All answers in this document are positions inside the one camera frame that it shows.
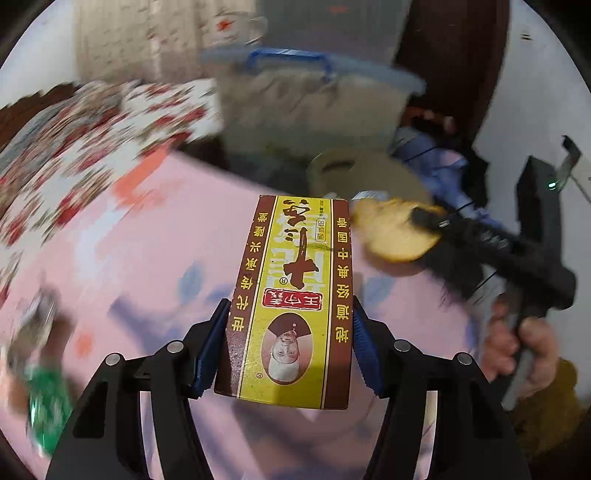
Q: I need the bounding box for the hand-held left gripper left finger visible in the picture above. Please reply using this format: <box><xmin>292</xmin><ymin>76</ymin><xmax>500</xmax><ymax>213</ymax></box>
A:
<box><xmin>46</xmin><ymin>298</ymin><xmax>232</xmax><ymax>480</ymax></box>

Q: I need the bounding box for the blue purple clothes pile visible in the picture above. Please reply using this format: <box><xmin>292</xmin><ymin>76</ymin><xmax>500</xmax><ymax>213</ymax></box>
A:
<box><xmin>390</xmin><ymin>124</ymin><xmax>490</xmax><ymax>232</ymax></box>

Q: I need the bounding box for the clear storage box blue handle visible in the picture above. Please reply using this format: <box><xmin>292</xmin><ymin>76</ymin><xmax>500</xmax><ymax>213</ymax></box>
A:
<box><xmin>203</xmin><ymin>48</ymin><xmax>428</xmax><ymax>160</ymax></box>

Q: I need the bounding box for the person's right hand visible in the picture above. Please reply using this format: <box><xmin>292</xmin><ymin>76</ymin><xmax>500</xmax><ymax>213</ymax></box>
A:
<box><xmin>482</xmin><ymin>295</ymin><xmax>561</xmax><ymax>393</ymax></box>

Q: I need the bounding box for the carved wooden headboard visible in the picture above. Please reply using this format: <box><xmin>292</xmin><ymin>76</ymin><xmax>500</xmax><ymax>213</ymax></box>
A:
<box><xmin>0</xmin><ymin>88</ymin><xmax>61</xmax><ymax>153</ymax></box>

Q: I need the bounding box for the beige trash bin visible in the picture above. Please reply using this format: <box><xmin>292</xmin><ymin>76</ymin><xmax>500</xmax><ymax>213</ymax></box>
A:
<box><xmin>305</xmin><ymin>148</ymin><xmax>437</xmax><ymax>210</ymax></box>

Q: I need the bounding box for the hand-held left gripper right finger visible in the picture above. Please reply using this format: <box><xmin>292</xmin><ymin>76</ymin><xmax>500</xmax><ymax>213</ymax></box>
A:
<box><xmin>352</xmin><ymin>302</ymin><xmax>532</xmax><ymax>480</ymax></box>

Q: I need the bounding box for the yellow brown carton box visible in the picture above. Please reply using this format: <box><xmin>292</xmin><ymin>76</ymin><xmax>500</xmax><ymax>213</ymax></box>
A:
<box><xmin>213</xmin><ymin>195</ymin><xmax>355</xmax><ymax>411</ymax></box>

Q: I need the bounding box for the pink leaf print bedsheet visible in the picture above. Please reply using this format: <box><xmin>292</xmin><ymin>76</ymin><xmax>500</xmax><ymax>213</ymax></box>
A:
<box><xmin>0</xmin><ymin>148</ymin><xmax>522</xmax><ymax>480</ymax></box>

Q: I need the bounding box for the white red floral blanket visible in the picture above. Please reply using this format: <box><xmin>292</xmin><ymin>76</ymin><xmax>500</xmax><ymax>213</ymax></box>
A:
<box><xmin>0</xmin><ymin>78</ymin><xmax>222</xmax><ymax>296</ymax></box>

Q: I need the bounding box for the person's right forearm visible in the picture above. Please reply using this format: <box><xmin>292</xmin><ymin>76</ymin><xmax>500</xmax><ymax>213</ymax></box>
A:
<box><xmin>508</xmin><ymin>357</ymin><xmax>583</xmax><ymax>457</ymax></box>

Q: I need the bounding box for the leaf print curtain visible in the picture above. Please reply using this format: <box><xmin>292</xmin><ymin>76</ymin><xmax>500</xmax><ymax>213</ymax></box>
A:
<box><xmin>74</xmin><ymin>0</ymin><xmax>213</xmax><ymax>86</ymax></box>

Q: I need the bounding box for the dark wooden wardrobe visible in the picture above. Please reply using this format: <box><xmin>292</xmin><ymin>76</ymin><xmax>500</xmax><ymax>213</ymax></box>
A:
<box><xmin>394</xmin><ymin>0</ymin><xmax>509</xmax><ymax>153</ymax></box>

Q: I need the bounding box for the green drink can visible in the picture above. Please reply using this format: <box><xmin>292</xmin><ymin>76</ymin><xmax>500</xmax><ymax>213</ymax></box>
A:
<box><xmin>25</xmin><ymin>364</ymin><xmax>75</xmax><ymax>455</ymax></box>

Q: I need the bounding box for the clear plastic cup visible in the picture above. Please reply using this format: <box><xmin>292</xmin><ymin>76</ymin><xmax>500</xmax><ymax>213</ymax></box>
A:
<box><xmin>9</xmin><ymin>281</ymin><xmax>70</xmax><ymax>365</ymax></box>

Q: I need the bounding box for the white enamel mug red star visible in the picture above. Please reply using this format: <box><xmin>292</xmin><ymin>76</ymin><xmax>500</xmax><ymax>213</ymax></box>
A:
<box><xmin>203</xmin><ymin>14</ymin><xmax>269</xmax><ymax>49</ymax></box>

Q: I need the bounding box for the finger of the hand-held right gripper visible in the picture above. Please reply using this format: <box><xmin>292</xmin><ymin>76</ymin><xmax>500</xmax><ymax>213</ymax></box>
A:
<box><xmin>409</xmin><ymin>205</ymin><xmax>467</xmax><ymax>243</ymax></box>

